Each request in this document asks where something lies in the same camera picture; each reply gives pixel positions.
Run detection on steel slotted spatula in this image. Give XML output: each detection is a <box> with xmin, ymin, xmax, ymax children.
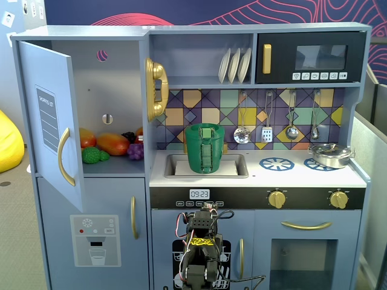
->
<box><xmin>261</xmin><ymin>92</ymin><xmax>273</xmax><ymax>143</ymax></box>

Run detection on large red orange toy mango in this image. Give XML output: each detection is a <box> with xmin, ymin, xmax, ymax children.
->
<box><xmin>97</xmin><ymin>132</ymin><xmax>131</xmax><ymax>156</ymax></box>

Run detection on blue door with shopping list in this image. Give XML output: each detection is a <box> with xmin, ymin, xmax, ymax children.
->
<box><xmin>18</xmin><ymin>40</ymin><xmax>85</xmax><ymax>214</ymax></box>

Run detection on green plastic container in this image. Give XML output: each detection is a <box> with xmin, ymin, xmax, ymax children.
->
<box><xmin>184</xmin><ymin>122</ymin><xmax>227</xmax><ymax>175</ymax></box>

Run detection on blue wooden toy kitchen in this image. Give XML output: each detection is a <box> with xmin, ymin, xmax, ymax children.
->
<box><xmin>10</xmin><ymin>21</ymin><xmax>372</xmax><ymax>290</ymax></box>

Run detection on grey toy sink basin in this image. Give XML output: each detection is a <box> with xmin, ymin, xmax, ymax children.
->
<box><xmin>164</xmin><ymin>153</ymin><xmax>250</xmax><ymax>179</ymax></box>

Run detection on red white servo wires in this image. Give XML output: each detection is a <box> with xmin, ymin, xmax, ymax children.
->
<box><xmin>175</xmin><ymin>212</ymin><xmax>195</xmax><ymax>283</ymax></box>

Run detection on steel toy spoon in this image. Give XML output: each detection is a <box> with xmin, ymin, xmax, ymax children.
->
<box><xmin>310</xmin><ymin>90</ymin><xmax>322</xmax><ymax>140</ymax></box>

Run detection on gold toy telephone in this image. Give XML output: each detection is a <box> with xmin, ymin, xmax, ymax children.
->
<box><xmin>144</xmin><ymin>57</ymin><xmax>169</xmax><ymax>123</ymax></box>

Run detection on grey desk divider panel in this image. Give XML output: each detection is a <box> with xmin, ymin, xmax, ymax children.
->
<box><xmin>351</xmin><ymin>115</ymin><xmax>387</xmax><ymax>290</ymax></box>

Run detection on blue door with ice dispenser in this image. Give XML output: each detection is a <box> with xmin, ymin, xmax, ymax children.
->
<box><xmin>36</xmin><ymin>177</ymin><xmax>149</xmax><ymax>290</ymax></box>

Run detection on steel toy ladle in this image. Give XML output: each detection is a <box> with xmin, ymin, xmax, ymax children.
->
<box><xmin>285</xmin><ymin>90</ymin><xmax>299</xmax><ymax>141</ymax></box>

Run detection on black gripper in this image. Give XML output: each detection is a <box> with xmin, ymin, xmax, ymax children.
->
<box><xmin>184</xmin><ymin>203</ymin><xmax>220</xmax><ymax>239</ymax></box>

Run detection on steel toy pot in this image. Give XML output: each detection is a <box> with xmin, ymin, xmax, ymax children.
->
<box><xmin>308</xmin><ymin>144</ymin><xmax>355</xmax><ymax>169</ymax></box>

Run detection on green toy vegetable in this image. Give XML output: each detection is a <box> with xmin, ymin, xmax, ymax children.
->
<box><xmin>81</xmin><ymin>146</ymin><xmax>111</xmax><ymax>165</ymax></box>

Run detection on gold straight microwave handle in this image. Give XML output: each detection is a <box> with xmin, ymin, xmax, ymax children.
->
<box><xmin>262</xmin><ymin>43</ymin><xmax>272</xmax><ymax>75</ymax></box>

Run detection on white toy plate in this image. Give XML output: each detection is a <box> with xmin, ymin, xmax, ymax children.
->
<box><xmin>227</xmin><ymin>47</ymin><xmax>242</xmax><ymax>84</ymax></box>
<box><xmin>218</xmin><ymin>48</ymin><xmax>232</xmax><ymax>84</ymax></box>
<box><xmin>237</xmin><ymin>47</ymin><xmax>253</xmax><ymax>83</ymax></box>

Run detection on black toy microwave door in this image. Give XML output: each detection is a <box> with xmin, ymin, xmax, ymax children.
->
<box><xmin>255</xmin><ymin>31</ymin><xmax>367</xmax><ymax>85</ymax></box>

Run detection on gold stove knob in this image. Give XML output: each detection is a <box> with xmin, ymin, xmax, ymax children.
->
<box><xmin>268</xmin><ymin>190</ymin><xmax>287</xmax><ymax>210</ymax></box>
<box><xmin>329</xmin><ymin>190</ymin><xmax>350</xmax><ymax>210</ymax></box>

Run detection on small red orange toy mango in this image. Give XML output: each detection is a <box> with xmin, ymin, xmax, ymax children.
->
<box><xmin>79</xmin><ymin>127</ymin><xmax>98</xmax><ymax>149</ymax></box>

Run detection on yellow bean bag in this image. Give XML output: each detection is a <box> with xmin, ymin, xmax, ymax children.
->
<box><xmin>0</xmin><ymin>109</ymin><xmax>25</xmax><ymax>174</ymax></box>

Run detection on gold curved door handle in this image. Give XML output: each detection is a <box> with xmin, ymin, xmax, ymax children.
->
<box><xmin>239</xmin><ymin>238</ymin><xmax>246</xmax><ymax>272</ymax></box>
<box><xmin>57</xmin><ymin>127</ymin><xmax>76</xmax><ymax>187</ymax></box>
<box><xmin>281</xmin><ymin>221</ymin><xmax>333</xmax><ymax>231</ymax></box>
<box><xmin>130</xmin><ymin>196</ymin><xmax>140</xmax><ymax>240</ymax></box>

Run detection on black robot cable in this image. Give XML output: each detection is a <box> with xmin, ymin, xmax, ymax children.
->
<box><xmin>216</xmin><ymin>265</ymin><xmax>267</xmax><ymax>290</ymax></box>

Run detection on blue oven door with window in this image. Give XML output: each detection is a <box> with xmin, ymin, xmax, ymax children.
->
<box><xmin>255</xmin><ymin>210</ymin><xmax>363</xmax><ymax>290</ymax></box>

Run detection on steel pot lid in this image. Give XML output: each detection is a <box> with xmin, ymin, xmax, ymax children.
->
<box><xmin>310</xmin><ymin>143</ymin><xmax>349</xmax><ymax>156</ymax></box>

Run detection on purple toy grapes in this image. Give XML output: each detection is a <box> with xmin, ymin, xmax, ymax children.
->
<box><xmin>126</xmin><ymin>143</ymin><xmax>145</xmax><ymax>161</ymax></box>

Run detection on steel slotted skimmer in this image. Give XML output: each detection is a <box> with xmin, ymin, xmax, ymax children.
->
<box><xmin>233</xmin><ymin>92</ymin><xmax>252</xmax><ymax>144</ymax></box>

